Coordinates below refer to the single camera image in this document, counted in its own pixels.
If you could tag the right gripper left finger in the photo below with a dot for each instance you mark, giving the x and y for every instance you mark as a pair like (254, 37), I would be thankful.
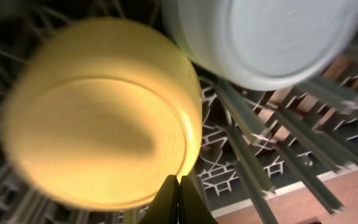
(164, 207)

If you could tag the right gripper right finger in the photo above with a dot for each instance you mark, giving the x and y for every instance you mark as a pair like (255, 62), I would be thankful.
(191, 208)

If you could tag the yellow bowl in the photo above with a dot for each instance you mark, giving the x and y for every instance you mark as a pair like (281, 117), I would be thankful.
(102, 113)

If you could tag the blue cup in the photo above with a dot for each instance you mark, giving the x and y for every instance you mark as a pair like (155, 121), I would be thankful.
(262, 44)

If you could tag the grey plastic dishwasher rack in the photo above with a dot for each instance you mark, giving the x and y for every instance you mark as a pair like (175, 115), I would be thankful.
(259, 148)

